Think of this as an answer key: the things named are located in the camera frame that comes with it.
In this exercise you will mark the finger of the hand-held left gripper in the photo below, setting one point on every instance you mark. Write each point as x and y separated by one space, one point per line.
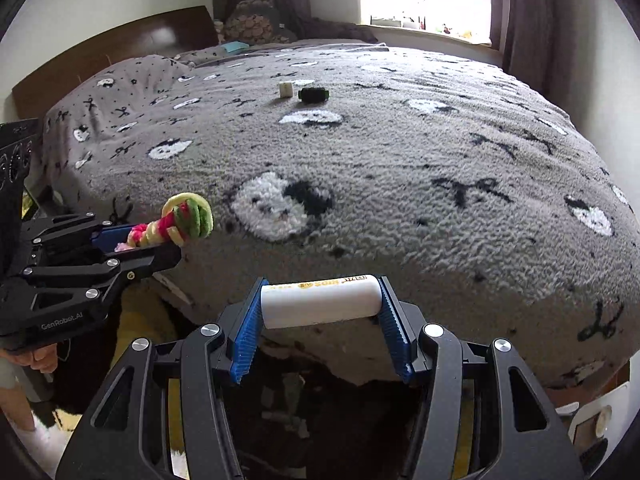
112 236
145 260

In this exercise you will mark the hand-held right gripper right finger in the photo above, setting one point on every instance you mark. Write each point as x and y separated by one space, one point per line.
395 335

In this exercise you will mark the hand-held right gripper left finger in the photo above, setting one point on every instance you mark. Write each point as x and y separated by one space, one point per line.
245 340

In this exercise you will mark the colourful fuzzy toy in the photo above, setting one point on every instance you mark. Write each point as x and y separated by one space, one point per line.
192 217

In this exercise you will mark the white tube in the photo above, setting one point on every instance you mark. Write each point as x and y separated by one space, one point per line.
320 305

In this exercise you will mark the dark waste bin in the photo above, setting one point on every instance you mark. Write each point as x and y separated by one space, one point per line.
325 410

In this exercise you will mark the small white jar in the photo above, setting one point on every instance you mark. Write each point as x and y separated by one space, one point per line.
285 89

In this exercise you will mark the small black bottle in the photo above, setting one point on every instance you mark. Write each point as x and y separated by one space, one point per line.
313 94

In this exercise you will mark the person's left forearm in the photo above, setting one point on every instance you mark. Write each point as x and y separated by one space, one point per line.
15 402

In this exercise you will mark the person's left hand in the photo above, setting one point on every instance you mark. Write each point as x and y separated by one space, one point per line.
30 357

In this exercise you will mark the yellow fuzzy clothing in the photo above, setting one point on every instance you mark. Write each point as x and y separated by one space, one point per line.
142 325

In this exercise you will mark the grey printed blanket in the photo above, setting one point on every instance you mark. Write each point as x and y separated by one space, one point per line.
400 185

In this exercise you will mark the brown wooden headboard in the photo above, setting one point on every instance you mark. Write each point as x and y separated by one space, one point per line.
115 45

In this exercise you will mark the grey printed pillow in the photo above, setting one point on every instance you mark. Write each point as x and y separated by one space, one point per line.
200 55

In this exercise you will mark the white plastic appliance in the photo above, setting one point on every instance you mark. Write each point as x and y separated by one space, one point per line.
595 420

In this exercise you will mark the teal small cushion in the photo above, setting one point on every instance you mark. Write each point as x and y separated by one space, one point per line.
235 47

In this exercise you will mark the brown patterned pillow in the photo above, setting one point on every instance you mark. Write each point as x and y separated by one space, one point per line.
255 22

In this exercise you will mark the row of small windowsill figurines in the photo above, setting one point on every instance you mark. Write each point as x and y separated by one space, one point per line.
452 32

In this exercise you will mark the white storage box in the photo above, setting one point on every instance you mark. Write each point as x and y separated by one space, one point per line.
335 7

